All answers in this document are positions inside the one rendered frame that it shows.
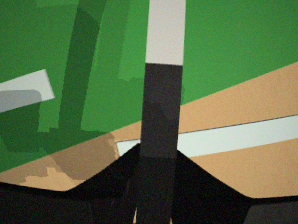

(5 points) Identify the green putting mat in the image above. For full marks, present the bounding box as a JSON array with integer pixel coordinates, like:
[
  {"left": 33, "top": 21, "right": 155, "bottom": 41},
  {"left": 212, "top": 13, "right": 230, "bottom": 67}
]
[{"left": 0, "top": 0, "right": 298, "bottom": 172}]

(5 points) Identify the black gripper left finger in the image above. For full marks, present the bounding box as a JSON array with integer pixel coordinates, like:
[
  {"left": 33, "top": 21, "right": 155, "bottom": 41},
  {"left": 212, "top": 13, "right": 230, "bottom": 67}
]
[{"left": 0, "top": 144, "right": 140, "bottom": 224}]

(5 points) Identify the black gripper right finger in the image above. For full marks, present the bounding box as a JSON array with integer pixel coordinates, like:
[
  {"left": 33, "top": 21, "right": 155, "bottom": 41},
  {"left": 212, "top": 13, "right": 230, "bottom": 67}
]
[{"left": 172, "top": 149, "right": 298, "bottom": 224}]

